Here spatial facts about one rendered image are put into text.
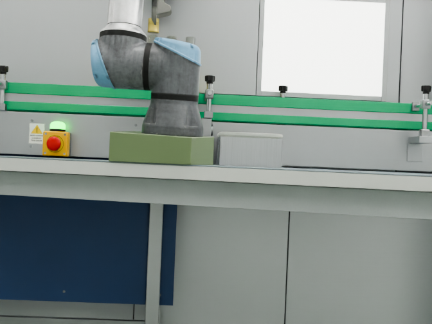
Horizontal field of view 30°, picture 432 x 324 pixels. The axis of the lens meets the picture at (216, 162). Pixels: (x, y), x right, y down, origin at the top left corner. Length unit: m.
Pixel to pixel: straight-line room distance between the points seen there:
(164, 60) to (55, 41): 0.85
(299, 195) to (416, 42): 1.08
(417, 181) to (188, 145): 0.52
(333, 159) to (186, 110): 0.70
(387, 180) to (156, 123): 0.55
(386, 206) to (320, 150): 0.69
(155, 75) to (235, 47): 0.76
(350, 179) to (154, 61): 0.54
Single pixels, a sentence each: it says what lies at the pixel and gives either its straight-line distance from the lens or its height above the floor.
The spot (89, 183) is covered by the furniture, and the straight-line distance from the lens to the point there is 2.00.
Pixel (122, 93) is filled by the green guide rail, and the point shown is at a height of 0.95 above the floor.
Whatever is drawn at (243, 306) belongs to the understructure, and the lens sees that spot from 2.71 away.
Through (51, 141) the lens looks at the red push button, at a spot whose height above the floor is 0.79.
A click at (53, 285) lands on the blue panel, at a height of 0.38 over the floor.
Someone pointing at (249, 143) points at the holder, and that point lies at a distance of 2.18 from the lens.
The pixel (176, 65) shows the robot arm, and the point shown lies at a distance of 1.93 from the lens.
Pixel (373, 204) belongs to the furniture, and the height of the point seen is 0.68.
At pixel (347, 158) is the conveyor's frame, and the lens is 2.50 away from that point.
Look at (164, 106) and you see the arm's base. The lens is 1.93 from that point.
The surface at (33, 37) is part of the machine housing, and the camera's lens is 2.73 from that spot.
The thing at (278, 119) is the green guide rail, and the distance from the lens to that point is 2.49.
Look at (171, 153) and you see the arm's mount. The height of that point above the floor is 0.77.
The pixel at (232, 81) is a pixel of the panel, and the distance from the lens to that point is 2.65.
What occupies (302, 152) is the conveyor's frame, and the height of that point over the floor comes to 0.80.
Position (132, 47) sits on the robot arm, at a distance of 1.96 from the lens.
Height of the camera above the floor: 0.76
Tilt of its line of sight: level
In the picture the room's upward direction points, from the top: 2 degrees clockwise
